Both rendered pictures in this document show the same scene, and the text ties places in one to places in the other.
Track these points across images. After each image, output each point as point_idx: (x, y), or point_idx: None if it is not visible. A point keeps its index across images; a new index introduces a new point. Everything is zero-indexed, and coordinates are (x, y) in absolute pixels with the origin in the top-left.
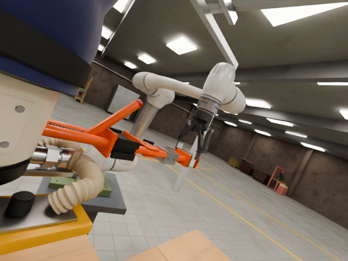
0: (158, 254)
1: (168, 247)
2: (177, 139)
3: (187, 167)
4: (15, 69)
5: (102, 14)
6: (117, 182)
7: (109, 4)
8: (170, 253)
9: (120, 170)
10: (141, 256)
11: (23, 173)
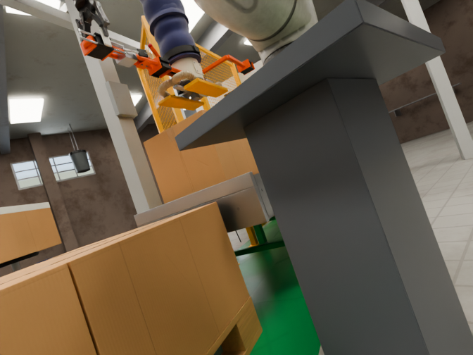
0: (70, 259)
1: (6, 285)
2: (106, 25)
3: (98, 58)
4: None
5: (160, 44)
6: (267, 62)
7: (158, 41)
8: (10, 282)
9: (227, 28)
10: (124, 238)
11: (179, 90)
